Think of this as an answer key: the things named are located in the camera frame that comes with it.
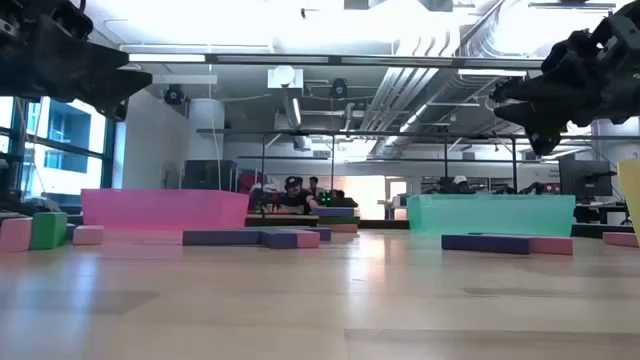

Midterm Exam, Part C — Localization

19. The grey overhead beam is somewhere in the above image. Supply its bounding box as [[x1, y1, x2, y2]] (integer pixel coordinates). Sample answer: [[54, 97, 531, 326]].
[[119, 52, 546, 69]]

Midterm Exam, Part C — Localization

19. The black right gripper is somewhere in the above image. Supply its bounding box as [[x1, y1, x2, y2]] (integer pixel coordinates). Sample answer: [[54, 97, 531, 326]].
[[491, 4, 640, 156]]

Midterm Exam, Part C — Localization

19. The teal translucent plastic bin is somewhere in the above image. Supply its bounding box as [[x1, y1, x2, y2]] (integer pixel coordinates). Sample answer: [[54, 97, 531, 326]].
[[406, 193, 577, 238]]

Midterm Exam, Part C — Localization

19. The purple rectangular block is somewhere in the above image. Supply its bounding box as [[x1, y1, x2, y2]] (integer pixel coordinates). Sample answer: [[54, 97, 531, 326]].
[[299, 226, 333, 243], [259, 229, 300, 250], [441, 233, 532, 256], [313, 206, 356, 218], [182, 229, 264, 247]]

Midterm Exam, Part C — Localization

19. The black metal background frame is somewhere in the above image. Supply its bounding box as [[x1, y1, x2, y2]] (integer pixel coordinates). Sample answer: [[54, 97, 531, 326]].
[[196, 128, 640, 194]]

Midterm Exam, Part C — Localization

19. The large glass window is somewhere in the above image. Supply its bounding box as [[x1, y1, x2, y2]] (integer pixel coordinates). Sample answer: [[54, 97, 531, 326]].
[[0, 96, 119, 201]]

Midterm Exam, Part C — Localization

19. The pink translucent plastic bin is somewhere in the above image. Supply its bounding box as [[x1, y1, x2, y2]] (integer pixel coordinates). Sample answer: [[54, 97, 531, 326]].
[[80, 188, 250, 232]]

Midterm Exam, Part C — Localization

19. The black computer monitor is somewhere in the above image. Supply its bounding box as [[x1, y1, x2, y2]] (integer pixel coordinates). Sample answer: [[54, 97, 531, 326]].
[[558, 158, 614, 198]]

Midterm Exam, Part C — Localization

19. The black cabinet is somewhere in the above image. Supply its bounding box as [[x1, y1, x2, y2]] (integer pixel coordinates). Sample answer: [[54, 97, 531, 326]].
[[182, 159, 239, 192]]

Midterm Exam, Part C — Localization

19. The green rectangular block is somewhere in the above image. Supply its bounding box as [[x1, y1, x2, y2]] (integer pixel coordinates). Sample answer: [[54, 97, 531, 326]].
[[29, 211, 69, 251], [317, 215, 361, 226]]

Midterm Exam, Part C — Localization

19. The yellow translucent plastic bin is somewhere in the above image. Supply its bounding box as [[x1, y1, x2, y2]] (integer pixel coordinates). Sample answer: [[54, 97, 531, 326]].
[[616, 158, 640, 241]]

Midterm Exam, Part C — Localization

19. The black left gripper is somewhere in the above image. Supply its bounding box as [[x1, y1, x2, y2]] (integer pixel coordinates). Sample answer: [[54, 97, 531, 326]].
[[0, 14, 153, 121]]

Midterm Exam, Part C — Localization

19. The ceiling light strip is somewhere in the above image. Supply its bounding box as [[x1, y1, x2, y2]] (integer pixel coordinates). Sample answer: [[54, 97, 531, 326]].
[[457, 68, 529, 78], [128, 52, 207, 63]]

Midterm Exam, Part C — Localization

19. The black ceiling camera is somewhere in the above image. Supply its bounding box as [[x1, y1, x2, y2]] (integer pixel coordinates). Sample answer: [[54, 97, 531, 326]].
[[328, 78, 350, 100], [163, 84, 186, 106]]

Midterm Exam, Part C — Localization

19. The black aluminium table frame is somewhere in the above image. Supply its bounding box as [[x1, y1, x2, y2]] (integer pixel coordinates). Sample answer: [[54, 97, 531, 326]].
[[0, 212, 636, 240]]

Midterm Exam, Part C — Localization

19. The white ceiling light box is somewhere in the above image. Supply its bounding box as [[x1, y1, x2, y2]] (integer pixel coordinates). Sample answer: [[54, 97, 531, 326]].
[[267, 65, 305, 90]]

